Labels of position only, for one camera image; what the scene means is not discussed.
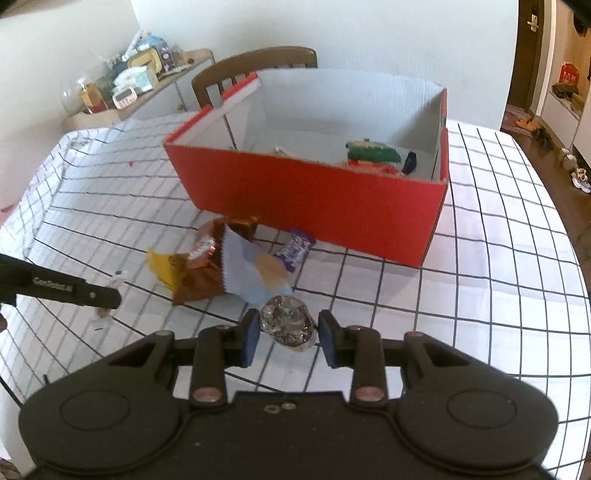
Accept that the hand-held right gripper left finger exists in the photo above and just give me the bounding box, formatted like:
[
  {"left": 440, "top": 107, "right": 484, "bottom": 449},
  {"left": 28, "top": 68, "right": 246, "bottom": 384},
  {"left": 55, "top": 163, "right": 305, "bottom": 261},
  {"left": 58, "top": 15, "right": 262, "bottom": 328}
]
[{"left": 108, "top": 308, "right": 262, "bottom": 409}]

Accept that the wooden slat-back chair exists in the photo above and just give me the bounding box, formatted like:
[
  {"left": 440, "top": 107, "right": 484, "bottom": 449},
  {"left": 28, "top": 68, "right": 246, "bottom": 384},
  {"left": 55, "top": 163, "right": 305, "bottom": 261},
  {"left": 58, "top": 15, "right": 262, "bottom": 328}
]
[{"left": 191, "top": 46, "right": 318, "bottom": 109}]

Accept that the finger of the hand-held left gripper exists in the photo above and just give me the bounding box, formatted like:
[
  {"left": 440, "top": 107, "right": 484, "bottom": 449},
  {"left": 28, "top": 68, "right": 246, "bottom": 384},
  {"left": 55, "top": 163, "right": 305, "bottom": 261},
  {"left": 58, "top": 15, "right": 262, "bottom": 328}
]
[{"left": 69, "top": 279, "right": 123, "bottom": 309}]

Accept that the orange bottle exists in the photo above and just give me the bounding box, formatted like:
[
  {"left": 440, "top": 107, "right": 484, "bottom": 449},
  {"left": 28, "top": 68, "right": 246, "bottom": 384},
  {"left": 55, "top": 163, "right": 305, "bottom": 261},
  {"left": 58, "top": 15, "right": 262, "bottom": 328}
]
[{"left": 78, "top": 79, "right": 110, "bottom": 114}]

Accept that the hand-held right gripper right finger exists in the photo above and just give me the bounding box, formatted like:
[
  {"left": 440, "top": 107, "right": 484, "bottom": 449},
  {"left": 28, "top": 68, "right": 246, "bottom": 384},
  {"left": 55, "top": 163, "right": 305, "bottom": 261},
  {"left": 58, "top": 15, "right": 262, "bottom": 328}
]
[{"left": 318, "top": 309, "right": 467, "bottom": 409}]

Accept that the brown snack packet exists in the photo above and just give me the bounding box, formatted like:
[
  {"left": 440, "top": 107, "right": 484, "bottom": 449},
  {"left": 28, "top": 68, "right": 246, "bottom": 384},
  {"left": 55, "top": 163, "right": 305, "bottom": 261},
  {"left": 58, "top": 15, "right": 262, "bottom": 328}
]
[{"left": 173, "top": 216, "right": 260, "bottom": 306}]

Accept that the white shoe cabinet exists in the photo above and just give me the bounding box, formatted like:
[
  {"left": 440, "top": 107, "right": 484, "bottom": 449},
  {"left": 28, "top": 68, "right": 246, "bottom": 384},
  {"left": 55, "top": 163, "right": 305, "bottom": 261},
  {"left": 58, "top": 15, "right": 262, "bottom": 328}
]
[{"left": 540, "top": 0, "right": 591, "bottom": 154}]

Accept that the checkered white tablecloth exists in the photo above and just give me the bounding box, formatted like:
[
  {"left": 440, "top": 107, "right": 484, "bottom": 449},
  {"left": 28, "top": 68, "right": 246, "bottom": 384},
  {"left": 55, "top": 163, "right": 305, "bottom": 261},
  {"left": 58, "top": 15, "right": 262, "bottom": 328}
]
[{"left": 0, "top": 115, "right": 591, "bottom": 480}]

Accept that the yellow desk clock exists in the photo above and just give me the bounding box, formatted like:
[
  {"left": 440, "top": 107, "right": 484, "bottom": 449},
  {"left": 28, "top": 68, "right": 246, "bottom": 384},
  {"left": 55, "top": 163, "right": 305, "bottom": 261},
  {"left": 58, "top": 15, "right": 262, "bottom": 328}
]
[{"left": 127, "top": 50, "right": 163, "bottom": 75}]

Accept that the light blue snack packet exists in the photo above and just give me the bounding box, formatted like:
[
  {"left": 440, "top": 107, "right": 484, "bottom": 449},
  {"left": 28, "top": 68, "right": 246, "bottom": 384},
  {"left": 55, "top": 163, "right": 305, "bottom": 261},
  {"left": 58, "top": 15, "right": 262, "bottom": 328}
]
[{"left": 221, "top": 228, "right": 294, "bottom": 308}]

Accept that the dark wooden door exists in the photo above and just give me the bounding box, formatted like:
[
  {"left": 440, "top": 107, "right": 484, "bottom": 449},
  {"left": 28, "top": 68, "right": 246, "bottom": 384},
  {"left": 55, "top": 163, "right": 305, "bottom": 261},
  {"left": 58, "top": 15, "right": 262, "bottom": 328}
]
[{"left": 512, "top": 0, "right": 557, "bottom": 118}]

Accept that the red cardboard box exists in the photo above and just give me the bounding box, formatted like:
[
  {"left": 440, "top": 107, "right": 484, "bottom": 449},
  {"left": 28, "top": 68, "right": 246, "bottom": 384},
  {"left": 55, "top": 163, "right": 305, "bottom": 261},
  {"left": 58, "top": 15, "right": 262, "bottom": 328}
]
[{"left": 163, "top": 68, "right": 451, "bottom": 268}]

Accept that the clear glass jar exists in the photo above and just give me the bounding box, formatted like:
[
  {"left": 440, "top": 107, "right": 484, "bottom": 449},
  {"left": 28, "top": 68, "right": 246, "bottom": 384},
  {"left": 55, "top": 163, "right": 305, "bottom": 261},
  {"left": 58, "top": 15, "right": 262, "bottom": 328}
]
[{"left": 62, "top": 76, "right": 100, "bottom": 116}]

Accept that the red snack packet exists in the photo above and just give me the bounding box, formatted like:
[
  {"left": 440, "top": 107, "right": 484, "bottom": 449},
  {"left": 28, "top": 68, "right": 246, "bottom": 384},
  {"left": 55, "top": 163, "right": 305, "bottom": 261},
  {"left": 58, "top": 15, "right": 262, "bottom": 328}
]
[{"left": 344, "top": 159, "right": 400, "bottom": 177}]

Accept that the round foil-wrapped snack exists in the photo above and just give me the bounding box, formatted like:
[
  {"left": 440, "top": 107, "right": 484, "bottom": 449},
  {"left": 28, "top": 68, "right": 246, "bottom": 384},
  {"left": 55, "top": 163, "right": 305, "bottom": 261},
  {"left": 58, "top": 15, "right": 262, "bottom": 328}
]
[{"left": 259, "top": 295, "right": 319, "bottom": 354}]

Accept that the clear-wrapped round pastry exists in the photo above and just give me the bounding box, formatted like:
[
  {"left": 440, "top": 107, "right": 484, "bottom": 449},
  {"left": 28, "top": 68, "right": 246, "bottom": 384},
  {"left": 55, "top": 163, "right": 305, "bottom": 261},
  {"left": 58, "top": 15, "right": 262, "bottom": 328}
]
[{"left": 95, "top": 270, "right": 129, "bottom": 321}]

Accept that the black hanging bag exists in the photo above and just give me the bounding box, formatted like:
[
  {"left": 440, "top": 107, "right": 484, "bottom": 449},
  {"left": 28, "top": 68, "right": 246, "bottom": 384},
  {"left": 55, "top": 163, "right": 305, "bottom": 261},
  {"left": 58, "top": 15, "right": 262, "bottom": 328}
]
[{"left": 570, "top": 0, "right": 591, "bottom": 36}]

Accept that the purple snack packet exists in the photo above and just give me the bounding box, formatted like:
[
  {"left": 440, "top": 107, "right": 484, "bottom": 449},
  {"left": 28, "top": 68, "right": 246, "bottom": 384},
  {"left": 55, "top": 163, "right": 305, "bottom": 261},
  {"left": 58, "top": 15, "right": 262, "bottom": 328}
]
[{"left": 273, "top": 227, "right": 317, "bottom": 272}]

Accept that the light wooden side cabinet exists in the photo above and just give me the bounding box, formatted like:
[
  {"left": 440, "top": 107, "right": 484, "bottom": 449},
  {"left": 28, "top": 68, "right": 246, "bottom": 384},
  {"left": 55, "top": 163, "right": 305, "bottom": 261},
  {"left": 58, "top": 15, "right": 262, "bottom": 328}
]
[{"left": 62, "top": 48, "right": 215, "bottom": 132}]

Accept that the white tissue box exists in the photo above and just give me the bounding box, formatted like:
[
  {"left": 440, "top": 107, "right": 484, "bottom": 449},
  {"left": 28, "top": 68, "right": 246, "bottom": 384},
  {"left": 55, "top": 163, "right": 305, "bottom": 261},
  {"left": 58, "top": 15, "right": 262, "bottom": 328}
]
[{"left": 113, "top": 67, "right": 158, "bottom": 92}]

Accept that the yellow snack packet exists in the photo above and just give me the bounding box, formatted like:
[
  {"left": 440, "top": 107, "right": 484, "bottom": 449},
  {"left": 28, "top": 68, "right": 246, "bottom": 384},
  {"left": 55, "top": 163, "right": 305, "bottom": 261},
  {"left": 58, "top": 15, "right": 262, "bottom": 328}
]
[{"left": 147, "top": 249, "right": 186, "bottom": 292}]

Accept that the white kitchen timer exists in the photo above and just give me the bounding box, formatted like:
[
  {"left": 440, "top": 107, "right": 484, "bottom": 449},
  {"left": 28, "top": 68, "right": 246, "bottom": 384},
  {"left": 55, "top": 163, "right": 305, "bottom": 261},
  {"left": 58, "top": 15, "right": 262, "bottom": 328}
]
[{"left": 112, "top": 88, "right": 139, "bottom": 110}]

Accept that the green snack packet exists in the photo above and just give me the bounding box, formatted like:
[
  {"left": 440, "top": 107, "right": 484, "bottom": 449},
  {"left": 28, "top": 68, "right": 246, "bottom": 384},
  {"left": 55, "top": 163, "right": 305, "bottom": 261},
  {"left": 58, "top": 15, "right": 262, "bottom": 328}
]
[{"left": 345, "top": 140, "right": 402, "bottom": 164}]

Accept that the white tube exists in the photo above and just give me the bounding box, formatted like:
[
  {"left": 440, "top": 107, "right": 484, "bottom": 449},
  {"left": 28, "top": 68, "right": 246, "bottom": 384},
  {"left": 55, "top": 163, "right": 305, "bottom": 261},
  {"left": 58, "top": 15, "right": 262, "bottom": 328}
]
[{"left": 124, "top": 28, "right": 145, "bottom": 59}]

